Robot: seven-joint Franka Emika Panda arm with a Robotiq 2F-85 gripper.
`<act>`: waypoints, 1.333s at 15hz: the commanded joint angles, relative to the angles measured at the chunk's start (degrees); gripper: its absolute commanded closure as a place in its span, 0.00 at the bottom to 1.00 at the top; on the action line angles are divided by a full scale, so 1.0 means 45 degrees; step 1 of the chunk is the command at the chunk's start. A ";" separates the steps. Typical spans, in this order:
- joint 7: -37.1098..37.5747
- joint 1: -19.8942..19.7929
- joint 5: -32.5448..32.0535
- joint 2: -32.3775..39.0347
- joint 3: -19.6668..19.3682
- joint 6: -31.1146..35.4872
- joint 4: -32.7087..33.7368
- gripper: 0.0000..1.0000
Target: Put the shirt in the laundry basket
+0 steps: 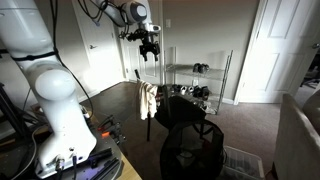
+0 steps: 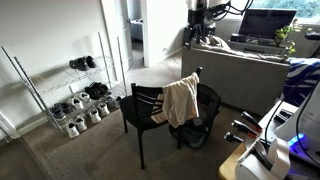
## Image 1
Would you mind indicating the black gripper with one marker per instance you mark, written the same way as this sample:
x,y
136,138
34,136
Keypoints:
x,y
149,42

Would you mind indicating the cream white shirt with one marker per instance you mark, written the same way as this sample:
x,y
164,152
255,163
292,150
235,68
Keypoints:
x,y
147,100

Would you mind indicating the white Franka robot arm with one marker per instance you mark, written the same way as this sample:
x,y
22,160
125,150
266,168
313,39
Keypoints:
x,y
61,113

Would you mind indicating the black mesh laundry basket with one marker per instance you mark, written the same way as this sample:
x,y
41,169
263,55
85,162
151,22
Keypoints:
x,y
191,153

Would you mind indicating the white closet door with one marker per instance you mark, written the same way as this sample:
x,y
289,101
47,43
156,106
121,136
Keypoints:
x,y
151,71

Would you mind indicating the black white sneaker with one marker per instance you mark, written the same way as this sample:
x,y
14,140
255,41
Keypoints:
x,y
176,88

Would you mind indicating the dark shoe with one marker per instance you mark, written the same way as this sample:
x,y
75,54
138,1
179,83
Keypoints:
x,y
204,68
196,67

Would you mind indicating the black shoe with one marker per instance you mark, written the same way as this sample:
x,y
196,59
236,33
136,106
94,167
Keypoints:
x,y
202,92

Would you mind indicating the white shoe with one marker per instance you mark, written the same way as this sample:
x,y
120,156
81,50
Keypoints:
x,y
209,108

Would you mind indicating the black orange clamp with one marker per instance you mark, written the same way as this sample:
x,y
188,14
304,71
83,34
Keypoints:
x,y
115,133
107,122

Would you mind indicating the white panel door with knob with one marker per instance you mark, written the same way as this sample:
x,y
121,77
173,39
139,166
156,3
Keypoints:
x,y
280,53

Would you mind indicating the white plastic storage bin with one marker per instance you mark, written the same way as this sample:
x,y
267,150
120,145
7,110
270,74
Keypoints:
x,y
242,164

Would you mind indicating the black tripod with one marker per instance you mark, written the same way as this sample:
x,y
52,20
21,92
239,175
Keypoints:
x,y
10,113

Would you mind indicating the beige sofa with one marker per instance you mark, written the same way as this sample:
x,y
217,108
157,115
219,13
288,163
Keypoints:
x,y
296,146

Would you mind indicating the white light switch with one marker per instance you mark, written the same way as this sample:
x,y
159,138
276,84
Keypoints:
x,y
168,23

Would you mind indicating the white wall outlet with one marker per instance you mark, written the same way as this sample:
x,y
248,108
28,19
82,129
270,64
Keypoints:
x,y
195,82

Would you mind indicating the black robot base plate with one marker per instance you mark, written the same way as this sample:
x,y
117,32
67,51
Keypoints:
x,y
103,165

